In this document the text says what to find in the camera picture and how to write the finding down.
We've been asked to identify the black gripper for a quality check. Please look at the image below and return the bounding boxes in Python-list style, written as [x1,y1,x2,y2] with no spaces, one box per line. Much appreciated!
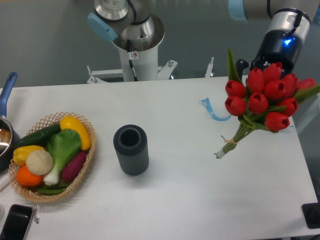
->
[235,30,303,76]

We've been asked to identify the green bok choy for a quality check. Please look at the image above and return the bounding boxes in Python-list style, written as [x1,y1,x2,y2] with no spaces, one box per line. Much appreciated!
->
[43,129,81,186]

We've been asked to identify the red tulip bouquet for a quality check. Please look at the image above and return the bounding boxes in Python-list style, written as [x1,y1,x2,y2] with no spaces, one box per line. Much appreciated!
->
[215,49,320,159]

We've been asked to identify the green bean pods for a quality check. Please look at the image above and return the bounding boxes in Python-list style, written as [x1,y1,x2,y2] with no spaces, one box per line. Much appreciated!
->
[36,184,68,196]

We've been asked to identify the yellow bell pepper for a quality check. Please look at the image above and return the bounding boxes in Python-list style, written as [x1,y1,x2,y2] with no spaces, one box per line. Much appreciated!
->
[13,145,44,166]

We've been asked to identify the blue handled saucepan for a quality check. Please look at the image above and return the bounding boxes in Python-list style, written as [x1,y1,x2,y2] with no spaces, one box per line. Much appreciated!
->
[0,72,20,171]

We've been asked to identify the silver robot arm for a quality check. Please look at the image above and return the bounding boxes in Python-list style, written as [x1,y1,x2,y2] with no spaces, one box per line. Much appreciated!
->
[228,0,320,76]

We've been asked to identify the purple sweet potato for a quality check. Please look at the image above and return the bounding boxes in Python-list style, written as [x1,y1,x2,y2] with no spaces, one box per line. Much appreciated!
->
[61,151,87,182]

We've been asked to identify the black device at table edge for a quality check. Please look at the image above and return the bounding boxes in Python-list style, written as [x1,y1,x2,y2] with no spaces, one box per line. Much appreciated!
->
[301,202,320,229]

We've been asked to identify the orange fruit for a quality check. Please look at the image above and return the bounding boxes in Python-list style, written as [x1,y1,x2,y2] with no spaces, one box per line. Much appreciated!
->
[16,165,43,187]

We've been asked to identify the light blue ribbon strip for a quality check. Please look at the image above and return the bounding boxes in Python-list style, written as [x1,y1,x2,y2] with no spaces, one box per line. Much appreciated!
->
[199,97,232,122]

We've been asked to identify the green cucumber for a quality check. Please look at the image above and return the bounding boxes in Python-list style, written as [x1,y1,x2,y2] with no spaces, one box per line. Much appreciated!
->
[15,124,61,148]

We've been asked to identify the metal clip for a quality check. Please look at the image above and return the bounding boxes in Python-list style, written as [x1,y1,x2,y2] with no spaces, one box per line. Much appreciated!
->
[34,204,41,224]

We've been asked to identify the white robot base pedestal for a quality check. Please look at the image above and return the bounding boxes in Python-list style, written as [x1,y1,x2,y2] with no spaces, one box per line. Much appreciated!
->
[87,44,178,84]

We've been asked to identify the dark grey ribbed vase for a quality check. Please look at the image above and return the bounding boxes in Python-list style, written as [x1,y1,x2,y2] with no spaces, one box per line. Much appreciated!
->
[113,124,149,176]

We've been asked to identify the black smartphone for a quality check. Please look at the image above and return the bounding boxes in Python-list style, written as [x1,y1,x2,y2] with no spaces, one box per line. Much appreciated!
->
[0,204,34,240]

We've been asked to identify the silver robot arm base joint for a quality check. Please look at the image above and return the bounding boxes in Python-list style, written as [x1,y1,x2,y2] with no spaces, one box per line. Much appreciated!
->
[87,0,165,52]

